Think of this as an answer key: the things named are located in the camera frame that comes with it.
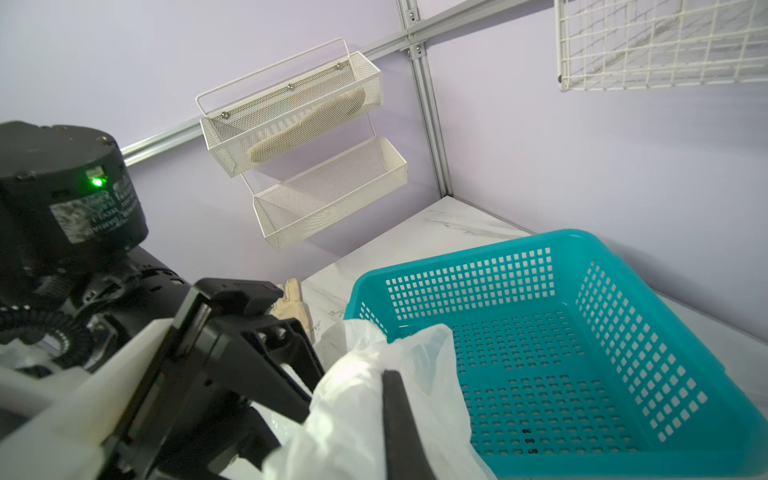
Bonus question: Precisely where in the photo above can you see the lower white mesh shelf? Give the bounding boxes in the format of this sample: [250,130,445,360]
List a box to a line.
[253,136,408,251]

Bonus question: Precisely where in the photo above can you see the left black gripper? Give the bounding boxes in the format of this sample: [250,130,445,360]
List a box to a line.
[99,247,324,479]

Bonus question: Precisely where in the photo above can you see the upper white mesh shelf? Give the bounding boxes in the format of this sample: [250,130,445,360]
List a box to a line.
[195,38,383,177]

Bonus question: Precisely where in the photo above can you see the beige glove in shelf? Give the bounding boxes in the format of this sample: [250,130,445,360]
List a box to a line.
[247,87,368,164]

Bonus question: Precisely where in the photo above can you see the beige glove on table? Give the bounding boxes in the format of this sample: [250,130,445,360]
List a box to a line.
[270,278,315,343]

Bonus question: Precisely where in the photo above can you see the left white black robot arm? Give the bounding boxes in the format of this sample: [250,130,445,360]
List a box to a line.
[1,121,323,479]

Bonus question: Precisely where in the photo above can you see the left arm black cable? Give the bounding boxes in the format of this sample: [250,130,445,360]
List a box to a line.
[0,304,96,370]

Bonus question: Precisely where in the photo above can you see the white wire wall basket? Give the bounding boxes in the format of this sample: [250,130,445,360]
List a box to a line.
[554,0,767,92]

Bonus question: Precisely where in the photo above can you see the teal plastic basket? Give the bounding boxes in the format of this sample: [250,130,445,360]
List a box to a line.
[345,230,767,478]

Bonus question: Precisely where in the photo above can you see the white mesh shelf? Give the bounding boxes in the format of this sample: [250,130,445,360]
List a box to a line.
[195,38,383,177]
[253,136,408,251]

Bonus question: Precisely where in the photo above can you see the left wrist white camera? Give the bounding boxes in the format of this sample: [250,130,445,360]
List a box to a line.
[1,318,172,479]

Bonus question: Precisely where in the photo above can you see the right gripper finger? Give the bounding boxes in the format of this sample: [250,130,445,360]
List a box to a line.
[382,370,437,480]

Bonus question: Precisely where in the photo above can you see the white plastic bag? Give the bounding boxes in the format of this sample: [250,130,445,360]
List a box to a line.
[261,319,495,479]

